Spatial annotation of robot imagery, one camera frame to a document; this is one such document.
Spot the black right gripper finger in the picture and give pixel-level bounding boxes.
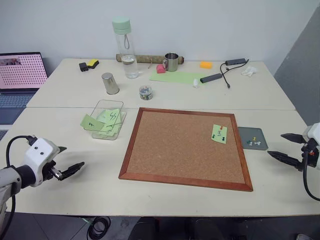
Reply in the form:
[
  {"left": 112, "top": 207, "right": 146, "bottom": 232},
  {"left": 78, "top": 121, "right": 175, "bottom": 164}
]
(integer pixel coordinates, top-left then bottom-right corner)
[
  {"left": 280, "top": 133, "right": 307, "bottom": 145},
  {"left": 267, "top": 150, "right": 305, "bottom": 172}
]

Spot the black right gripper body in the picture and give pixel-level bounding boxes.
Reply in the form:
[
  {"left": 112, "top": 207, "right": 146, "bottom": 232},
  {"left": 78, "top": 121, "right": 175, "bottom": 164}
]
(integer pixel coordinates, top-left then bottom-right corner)
[{"left": 300, "top": 137, "right": 320, "bottom": 172}]

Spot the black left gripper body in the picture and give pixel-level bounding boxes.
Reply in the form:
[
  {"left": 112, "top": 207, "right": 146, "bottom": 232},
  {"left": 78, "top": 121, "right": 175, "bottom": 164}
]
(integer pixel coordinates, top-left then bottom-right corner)
[{"left": 40, "top": 159, "right": 64, "bottom": 182}]

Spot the green paper card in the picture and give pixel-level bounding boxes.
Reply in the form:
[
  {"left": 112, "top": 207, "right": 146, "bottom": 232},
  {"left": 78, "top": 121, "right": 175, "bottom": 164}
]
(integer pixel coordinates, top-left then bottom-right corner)
[{"left": 79, "top": 113, "right": 106, "bottom": 132}]

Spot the green paper card marked SS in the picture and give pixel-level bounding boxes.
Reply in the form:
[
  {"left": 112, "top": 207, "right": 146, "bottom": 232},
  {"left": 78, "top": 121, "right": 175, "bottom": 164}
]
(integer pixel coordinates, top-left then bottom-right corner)
[{"left": 102, "top": 108, "right": 122, "bottom": 125}]

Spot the green note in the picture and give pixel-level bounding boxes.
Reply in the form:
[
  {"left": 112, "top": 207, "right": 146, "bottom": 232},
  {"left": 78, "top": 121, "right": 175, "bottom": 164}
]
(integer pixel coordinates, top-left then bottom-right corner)
[{"left": 210, "top": 123, "right": 229, "bottom": 145}]

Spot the small jar of pins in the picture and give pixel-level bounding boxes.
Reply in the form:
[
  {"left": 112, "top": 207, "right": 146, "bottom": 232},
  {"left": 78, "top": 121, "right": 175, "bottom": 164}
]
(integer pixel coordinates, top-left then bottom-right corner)
[{"left": 138, "top": 84, "right": 155, "bottom": 102}]

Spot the wood-framed cork board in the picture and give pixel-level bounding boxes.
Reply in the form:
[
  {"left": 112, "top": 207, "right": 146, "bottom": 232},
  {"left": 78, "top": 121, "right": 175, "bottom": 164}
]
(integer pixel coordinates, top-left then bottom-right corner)
[{"left": 118, "top": 107, "right": 254, "bottom": 193}]

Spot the grey metal plate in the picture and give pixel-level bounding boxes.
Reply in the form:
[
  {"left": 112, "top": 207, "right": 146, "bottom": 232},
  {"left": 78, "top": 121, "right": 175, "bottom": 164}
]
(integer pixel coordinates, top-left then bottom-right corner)
[{"left": 237, "top": 126, "right": 270, "bottom": 152}]

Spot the stack of green paper cards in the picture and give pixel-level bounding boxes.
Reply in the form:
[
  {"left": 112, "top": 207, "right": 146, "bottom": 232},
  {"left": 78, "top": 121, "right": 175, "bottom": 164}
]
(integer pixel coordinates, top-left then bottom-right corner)
[{"left": 94, "top": 109, "right": 123, "bottom": 138}]

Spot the clear plastic box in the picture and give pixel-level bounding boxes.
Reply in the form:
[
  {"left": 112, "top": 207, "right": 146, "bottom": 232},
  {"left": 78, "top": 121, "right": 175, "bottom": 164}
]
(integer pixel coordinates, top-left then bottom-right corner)
[{"left": 90, "top": 99, "right": 128, "bottom": 141}]

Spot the grey partition panel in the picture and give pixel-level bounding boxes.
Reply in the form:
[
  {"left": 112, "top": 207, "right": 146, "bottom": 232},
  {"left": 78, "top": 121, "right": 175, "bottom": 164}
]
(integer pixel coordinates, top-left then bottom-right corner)
[{"left": 273, "top": 0, "right": 320, "bottom": 127}]

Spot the large white crumpled tissue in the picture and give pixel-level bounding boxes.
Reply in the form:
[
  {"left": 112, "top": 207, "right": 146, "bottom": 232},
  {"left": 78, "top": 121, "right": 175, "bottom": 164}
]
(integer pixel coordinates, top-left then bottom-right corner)
[{"left": 240, "top": 65, "right": 259, "bottom": 78}]

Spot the upturned steel cup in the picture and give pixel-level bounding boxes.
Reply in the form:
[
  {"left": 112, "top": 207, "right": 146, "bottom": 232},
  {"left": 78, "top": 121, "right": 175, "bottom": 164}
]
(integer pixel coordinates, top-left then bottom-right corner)
[{"left": 100, "top": 72, "right": 121, "bottom": 96}]

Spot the grey laptop with pink screen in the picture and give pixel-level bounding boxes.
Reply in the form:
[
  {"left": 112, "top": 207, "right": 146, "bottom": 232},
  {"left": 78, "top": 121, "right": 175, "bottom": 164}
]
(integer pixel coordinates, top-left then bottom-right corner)
[{"left": 0, "top": 51, "right": 49, "bottom": 141}]

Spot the yellow and black sponge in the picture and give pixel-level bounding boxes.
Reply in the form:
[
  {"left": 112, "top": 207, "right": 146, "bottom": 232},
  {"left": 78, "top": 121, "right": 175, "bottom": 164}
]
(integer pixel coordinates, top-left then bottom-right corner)
[{"left": 86, "top": 58, "right": 100, "bottom": 70}]

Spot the dark grey usb hub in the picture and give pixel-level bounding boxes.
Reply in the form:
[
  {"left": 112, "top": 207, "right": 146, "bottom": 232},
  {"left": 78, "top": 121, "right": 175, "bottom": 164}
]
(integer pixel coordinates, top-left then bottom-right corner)
[{"left": 199, "top": 72, "right": 223, "bottom": 84}]

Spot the clear bottle with green lid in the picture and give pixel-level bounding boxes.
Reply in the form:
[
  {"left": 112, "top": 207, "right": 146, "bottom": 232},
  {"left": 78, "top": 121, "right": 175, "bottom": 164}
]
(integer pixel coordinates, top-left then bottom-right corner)
[{"left": 111, "top": 16, "right": 139, "bottom": 80}]

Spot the rolled cork mat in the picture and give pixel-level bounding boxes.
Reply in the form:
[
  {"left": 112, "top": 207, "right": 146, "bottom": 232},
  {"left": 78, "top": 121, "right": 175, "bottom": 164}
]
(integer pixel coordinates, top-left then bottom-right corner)
[{"left": 115, "top": 53, "right": 185, "bottom": 64}]

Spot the pink sponge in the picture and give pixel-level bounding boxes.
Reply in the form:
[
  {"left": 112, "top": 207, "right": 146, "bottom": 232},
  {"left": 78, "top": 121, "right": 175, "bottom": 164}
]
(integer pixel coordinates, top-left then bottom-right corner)
[{"left": 155, "top": 63, "right": 168, "bottom": 75}]

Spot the light green paper sheet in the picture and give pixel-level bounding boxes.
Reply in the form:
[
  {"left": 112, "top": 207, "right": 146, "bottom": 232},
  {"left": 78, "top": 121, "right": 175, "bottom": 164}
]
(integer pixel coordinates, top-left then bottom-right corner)
[{"left": 148, "top": 70, "right": 209, "bottom": 86}]

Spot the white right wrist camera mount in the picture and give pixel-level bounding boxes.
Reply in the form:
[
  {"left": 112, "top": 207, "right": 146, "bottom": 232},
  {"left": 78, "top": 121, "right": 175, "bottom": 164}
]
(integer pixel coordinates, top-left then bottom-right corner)
[{"left": 301, "top": 123, "right": 320, "bottom": 146}]

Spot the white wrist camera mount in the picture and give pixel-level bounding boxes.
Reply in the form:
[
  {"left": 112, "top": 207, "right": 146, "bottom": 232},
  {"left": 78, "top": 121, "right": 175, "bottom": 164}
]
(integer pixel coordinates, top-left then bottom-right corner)
[
  {"left": 20, "top": 137, "right": 61, "bottom": 188},
  {"left": 301, "top": 123, "right": 320, "bottom": 146}
]

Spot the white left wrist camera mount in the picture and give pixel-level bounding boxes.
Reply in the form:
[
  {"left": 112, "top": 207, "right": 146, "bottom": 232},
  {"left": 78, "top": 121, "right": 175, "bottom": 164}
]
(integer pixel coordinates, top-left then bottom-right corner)
[{"left": 20, "top": 137, "right": 61, "bottom": 188}]

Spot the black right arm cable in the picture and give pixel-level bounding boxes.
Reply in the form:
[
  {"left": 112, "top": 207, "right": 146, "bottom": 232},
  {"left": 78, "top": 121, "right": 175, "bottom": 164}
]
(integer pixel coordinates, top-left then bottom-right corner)
[{"left": 302, "top": 149, "right": 320, "bottom": 202}]

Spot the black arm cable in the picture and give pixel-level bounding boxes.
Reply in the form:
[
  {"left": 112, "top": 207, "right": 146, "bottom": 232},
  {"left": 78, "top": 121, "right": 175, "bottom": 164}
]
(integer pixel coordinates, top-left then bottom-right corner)
[
  {"left": 5, "top": 134, "right": 39, "bottom": 240},
  {"left": 302, "top": 149, "right": 320, "bottom": 202}
]

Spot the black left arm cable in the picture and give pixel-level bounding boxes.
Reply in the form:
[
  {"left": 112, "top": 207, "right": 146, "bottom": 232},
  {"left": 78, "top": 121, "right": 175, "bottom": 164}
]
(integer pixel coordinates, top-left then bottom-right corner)
[{"left": 5, "top": 134, "right": 39, "bottom": 240}]

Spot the coiled black floor cable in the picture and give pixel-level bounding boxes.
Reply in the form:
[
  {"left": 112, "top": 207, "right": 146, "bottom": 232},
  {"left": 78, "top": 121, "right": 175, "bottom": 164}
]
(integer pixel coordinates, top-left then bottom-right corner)
[{"left": 87, "top": 215, "right": 112, "bottom": 240}]

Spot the black usb hub with cable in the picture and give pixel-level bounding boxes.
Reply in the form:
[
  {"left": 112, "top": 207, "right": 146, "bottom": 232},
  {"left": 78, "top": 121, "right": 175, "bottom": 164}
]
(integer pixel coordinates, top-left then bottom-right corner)
[{"left": 219, "top": 58, "right": 250, "bottom": 90}]

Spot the steel mug with handle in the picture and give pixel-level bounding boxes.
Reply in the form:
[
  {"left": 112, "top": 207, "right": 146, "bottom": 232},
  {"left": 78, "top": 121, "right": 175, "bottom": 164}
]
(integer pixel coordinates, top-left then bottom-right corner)
[{"left": 162, "top": 52, "right": 180, "bottom": 73}]

